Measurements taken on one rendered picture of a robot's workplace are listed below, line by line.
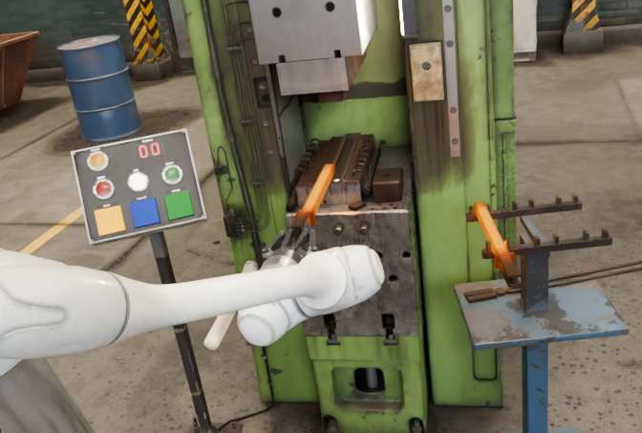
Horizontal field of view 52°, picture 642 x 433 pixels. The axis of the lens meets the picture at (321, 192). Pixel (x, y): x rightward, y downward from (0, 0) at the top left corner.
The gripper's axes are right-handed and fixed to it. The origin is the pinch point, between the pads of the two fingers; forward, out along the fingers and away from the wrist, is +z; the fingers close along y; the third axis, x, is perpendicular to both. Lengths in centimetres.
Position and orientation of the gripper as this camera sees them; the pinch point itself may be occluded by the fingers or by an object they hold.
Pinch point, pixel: (301, 226)
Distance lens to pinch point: 158.5
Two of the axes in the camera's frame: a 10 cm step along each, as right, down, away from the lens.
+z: 1.7, -4.2, 8.9
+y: 9.8, -0.5, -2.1
